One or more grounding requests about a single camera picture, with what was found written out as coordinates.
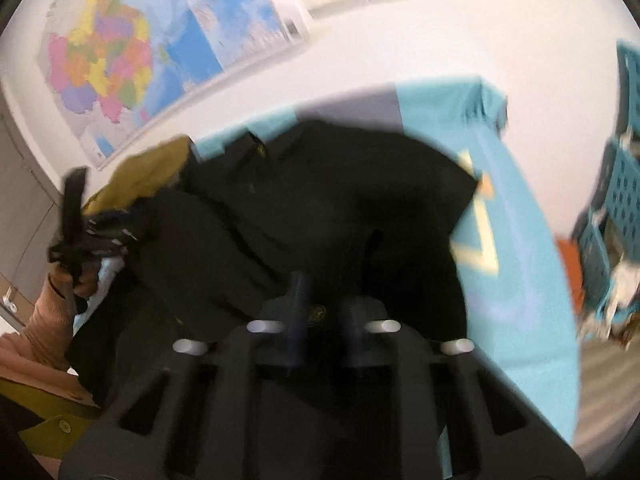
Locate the colourful wall map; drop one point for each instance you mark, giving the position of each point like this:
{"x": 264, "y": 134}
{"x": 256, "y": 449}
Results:
{"x": 114, "y": 67}

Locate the teal grey bed sheet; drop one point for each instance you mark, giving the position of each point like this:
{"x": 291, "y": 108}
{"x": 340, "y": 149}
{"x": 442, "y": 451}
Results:
{"x": 516, "y": 302}

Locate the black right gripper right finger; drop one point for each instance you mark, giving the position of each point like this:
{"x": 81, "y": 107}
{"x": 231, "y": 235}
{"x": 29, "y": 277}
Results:
{"x": 440, "y": 411}

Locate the blue perforated plastic basket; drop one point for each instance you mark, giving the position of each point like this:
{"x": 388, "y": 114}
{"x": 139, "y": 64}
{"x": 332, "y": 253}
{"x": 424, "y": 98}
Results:
{"x": 614, "y": 207}

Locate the mustard brown folded garment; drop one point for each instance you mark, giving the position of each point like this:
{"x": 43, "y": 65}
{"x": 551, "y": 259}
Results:
{"x": 141, "y": 176}

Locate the black garment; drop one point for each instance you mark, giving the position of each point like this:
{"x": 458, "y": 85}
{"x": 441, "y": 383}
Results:
{"x": 362, "y": 213}

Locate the cardboard box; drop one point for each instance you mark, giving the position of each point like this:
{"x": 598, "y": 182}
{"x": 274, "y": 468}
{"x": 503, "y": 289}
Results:
{"x": 34, "y": 376}

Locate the grey wardrobe door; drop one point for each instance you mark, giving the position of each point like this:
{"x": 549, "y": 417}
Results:
{"x": 28, "y": 221}

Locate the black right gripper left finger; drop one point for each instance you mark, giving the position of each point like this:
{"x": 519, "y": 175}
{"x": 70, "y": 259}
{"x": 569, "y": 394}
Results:
{"x": 207, "y": 411}

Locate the person's left hand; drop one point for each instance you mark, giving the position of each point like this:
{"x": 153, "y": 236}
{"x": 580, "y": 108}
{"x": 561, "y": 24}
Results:
{"x": 84, "y": 286}

